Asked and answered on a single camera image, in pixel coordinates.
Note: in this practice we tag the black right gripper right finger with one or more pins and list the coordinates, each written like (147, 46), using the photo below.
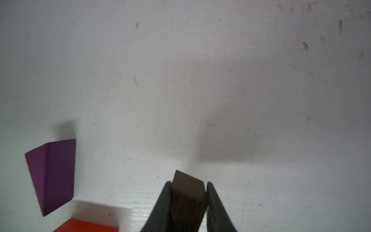
(217, 217)

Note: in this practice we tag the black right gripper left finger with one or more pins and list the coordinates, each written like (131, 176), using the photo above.
(160, 218)

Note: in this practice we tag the red rectangular block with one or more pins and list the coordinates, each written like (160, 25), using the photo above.
(74, 225)

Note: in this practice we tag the purple triangle block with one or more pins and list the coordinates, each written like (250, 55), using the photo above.
(52, 170)

